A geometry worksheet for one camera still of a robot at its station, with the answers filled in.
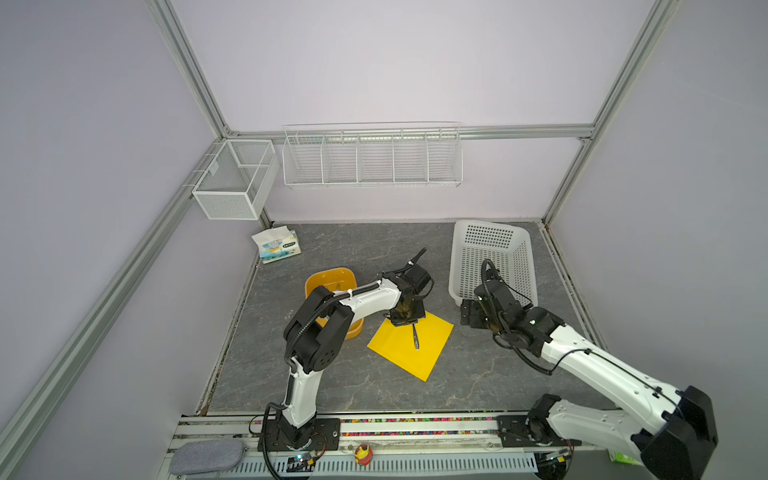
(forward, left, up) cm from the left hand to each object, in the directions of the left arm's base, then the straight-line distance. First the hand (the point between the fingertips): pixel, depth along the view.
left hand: (418, 323), depth 91 cm
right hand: (-3, -15, +12) cm, 19 cm away
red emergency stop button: (-33, +16, +4) cm, 37 cm away
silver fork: (-4, +1, -1) cm, 5 cm away
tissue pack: (+32, +48, +3) cm, 58 cm away
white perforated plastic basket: (+28, -37, 0) cm, 46 cm away
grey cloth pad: (-30, +54, +1) cm, 62 cm away
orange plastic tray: (+18, +27, -1) cm, 33 cm away
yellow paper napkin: (-5, +7, -2) cm, 9 cm away
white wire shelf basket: (+49, +11, +28) cm, 57 cm away
